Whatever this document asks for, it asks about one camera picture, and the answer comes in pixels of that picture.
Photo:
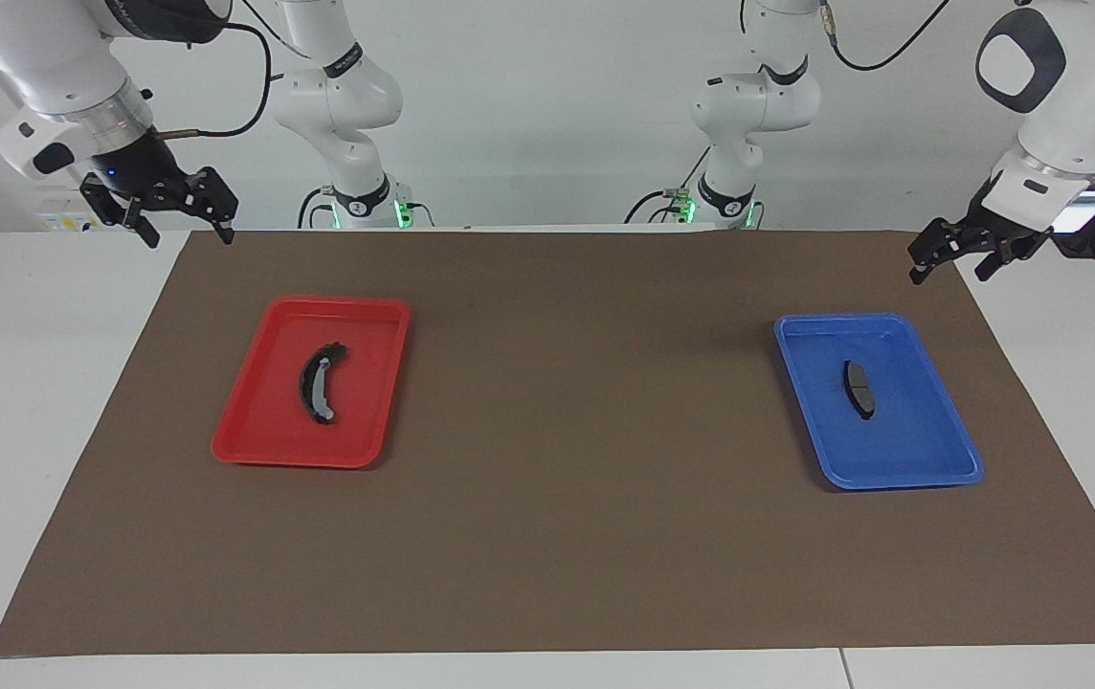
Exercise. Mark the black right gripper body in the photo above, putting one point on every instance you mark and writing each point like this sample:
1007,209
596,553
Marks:
141,167

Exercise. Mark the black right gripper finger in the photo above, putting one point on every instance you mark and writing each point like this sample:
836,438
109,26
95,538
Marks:
145,230
226,230

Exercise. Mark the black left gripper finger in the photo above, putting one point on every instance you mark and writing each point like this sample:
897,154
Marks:
920,268
991,266

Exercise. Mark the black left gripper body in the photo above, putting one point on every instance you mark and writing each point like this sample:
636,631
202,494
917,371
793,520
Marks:
993,233

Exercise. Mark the dark brake pad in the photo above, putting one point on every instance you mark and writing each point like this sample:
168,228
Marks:
860,390

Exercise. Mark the curved black brake shoe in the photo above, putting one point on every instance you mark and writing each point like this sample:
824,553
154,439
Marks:
316,388

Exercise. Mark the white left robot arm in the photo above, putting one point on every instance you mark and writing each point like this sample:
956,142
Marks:
758,96

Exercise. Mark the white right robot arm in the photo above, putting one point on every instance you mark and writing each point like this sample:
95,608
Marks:
50,57

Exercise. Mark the white labelled power strip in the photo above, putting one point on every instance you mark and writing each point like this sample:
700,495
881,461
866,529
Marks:
69,215

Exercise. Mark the blue plastic tray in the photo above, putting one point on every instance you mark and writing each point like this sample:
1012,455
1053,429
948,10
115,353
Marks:
911,431

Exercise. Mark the red plastic tray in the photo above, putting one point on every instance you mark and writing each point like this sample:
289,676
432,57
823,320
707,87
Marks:
356,383

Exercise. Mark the brown table mat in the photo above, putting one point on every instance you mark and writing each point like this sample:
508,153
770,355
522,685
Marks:
567,431

